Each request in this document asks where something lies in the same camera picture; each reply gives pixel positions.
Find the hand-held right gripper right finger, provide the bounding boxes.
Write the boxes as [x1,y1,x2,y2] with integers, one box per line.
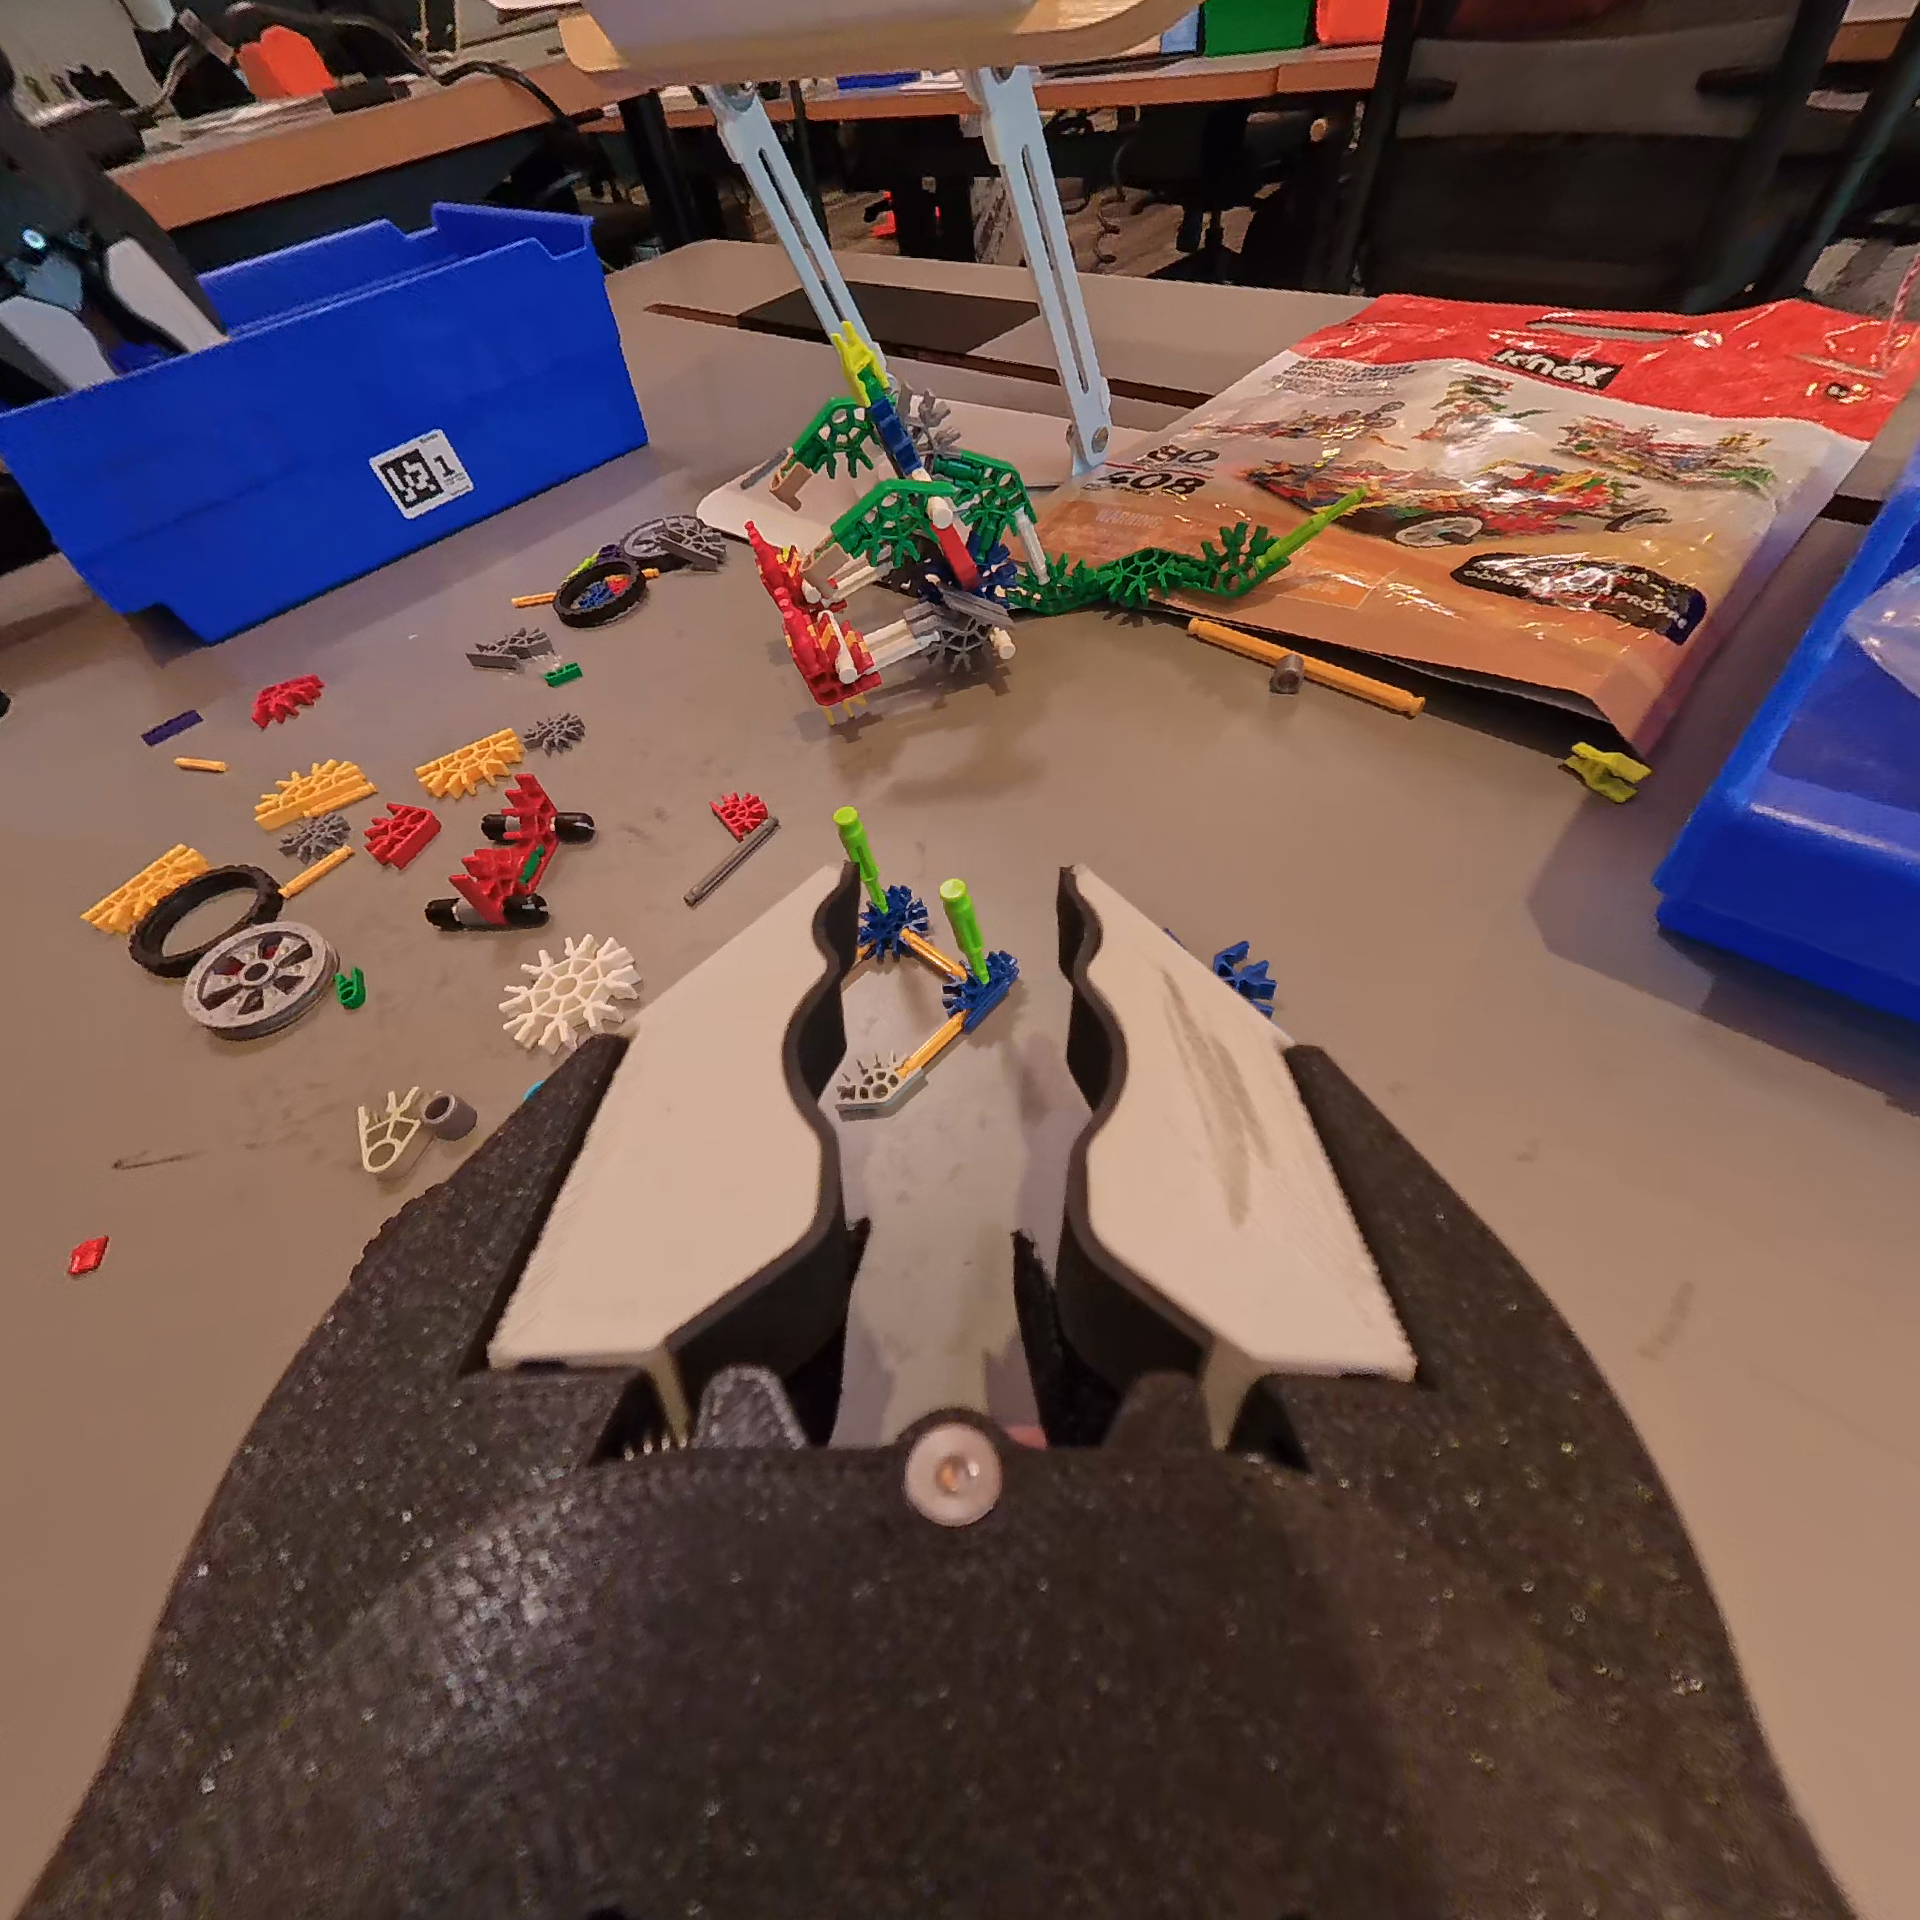
[1012,865,1421,1453]

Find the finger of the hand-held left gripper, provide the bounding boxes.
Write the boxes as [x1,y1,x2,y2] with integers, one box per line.
[105,241,227,354]
[0,292,73,404]

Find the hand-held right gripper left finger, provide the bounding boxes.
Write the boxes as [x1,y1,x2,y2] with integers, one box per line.
[484,861,867,1450]

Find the blue bin with square tag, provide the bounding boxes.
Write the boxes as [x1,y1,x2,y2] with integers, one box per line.
[0,202,648,647]

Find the blue and yellow rod frame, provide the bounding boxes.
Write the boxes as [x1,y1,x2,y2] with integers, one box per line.
[831,805,1023,1124]

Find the multicoloured toy construction model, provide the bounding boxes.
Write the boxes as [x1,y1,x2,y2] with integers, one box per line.
[745,327,1368,735]

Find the blue snowflake connector pair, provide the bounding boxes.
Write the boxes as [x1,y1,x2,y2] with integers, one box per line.
[1171,930,1279,1021]

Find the white snowflake connector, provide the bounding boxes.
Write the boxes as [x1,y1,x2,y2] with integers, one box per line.
[497,934,644,1052]

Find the wooden office desk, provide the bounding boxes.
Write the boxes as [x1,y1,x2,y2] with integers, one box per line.
[591,41,1390,121]
[112,59,707,233]

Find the cream fan connector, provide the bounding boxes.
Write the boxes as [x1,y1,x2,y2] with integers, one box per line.
[353,1089,436,1180]

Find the red connector assembly black caps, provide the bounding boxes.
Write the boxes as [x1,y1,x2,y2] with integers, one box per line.
[422,773,596,934]

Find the red connector with grey rod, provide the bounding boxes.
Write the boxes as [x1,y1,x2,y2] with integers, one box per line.
[683,790,781,910]

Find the yellow fan connector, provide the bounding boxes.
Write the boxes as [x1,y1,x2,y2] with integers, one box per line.
[251,756,377,831]
[413,726,527,799]
[83,844,213,934]

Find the silver spoked wheel hub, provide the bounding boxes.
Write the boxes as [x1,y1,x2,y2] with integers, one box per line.
[183,919,340,1039]

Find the orange rod with grey clip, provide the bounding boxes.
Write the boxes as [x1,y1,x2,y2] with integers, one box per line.
[1189,614,1425,722]

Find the small black rubber tyre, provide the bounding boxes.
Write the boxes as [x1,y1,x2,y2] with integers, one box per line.
[550,555,654,628]

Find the red toy set bag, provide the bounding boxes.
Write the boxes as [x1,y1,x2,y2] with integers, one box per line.
[1035,292,1920,758]

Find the blue plastic bin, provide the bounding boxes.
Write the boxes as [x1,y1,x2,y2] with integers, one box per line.
[1654,451,1920,1025]

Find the clear plastic bag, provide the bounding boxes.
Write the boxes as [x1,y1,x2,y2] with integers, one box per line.
[1843,562,1920,707]

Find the white adjustable book stand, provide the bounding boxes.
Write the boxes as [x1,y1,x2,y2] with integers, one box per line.
[576,0,1204,530]

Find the black office chair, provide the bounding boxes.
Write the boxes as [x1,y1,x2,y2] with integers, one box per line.
[1341,0,1920,317]

